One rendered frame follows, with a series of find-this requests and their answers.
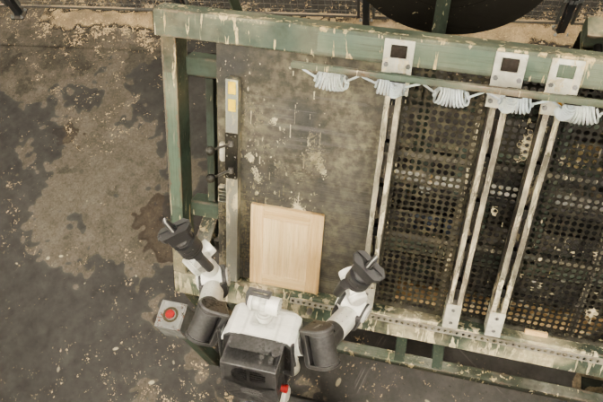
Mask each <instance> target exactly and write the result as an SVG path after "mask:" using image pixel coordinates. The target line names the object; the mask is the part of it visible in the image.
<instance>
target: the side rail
mask: <svg viewBox="0 0 603 402"><path fill-rule="evenodd" d="M161 46H162V77H163V93H164V108H165V125H166V140H167V156H168V173H169V188H170V218H171V222H172V223H175V222H176V221H178V220H180V219H182V218H185V219H189V221H190V222H191V226H192V229H191V231H192V232H194V223H193V214H192V213H191V200H192V198H193V197H192V172H191V148H190V123H189V97H188V75H187V70H186V56H187V55H188V49H187V39H181V38H173V37H166V36H161ZM172 251H173V266H174V271H177V272H181V273H187V271H188V268H187V267H186V266H185V265H184V264H183V263H182V260H183V257H182V256H181V255H180V254H179V253H178V252H177V251H176V250H175V249H174V248H172Z"/></svg>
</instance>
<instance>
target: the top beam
mask: <svg viewBox="0 0 603 402"><path fill-rule="evenodd" d="M153 33H154V34H155V35H159V36H166V37H173V38H181V39H194V40H202V41H209V42H216V43H223V44H231V45H238V46H245V47H253V48H266V49H273V50H281V51H288V52H295V53H302V54H310V55H317V56H324V57H338V58H346V59H353V60H361V61H368V62H375V63H382V59H383V52H384V44H385V38H388V39H402V40H411V41H415V53H414V59H413V65H412V67H418V68H425V69H432V70H440V71H447V72H454V73H462V74H475V75H482V76H490V77H491V75H492V71H493V67H494V59H495V55H496V51H502V52H511V53H519V54H526V55H529V59H528V63H527V67H526V71H525V74H524V78H523V81H526V82H533V83H546V81H547V77H548V74H549V70H550V66H551V63H552V60H553V57H556V58H564V59H571V60H580V61H586V66H585V69H584V72H583V76H582V79H581V84H580V87H579V88H584V89H592V90H599V91H603V52H598V51H590V50H582V49H574V48H559V47H551V46H543V45H535V44H527V43H519V42H511V41H503V40H495V39H480V38H472V37H464V36H456V35H449V34H440V33H432V32H424V31H410V30H401V29H393V28H385V27H378V26H370V25H361V24H353V23H345V22H331V21H322V20H314V19H307V18H299V17H291V16H282V15H274V14H267V13H252V12H243V11H236V10H228V9H220V8H212V7H203V6H196V5H188V4H173V3H162V4H159V5H157V6H155V7H154V8H153ZM576 67H577V66H567V65H559V66H558V70H557V74H556V77H559V78H566V79H573V77H574V74H575V71H576Z"/></svg>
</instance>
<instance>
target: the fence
mask: <svg viewBox="0 0 603 402"><path fill-rule="evenodd" d="M228 82H235V83H236V95H234V94H228ZM228 99H231V100H236V112H233V111H228ZM225 110H226V133H233V134H237V135H238V178H237V179H227V178H226V267H227V268H228V269H229V272H230V277H231V281H233V282H238V280H239V278H240V131H241V77H239V76H232V75H229V76H228V77H227V78H226V79H225Z"/></svg>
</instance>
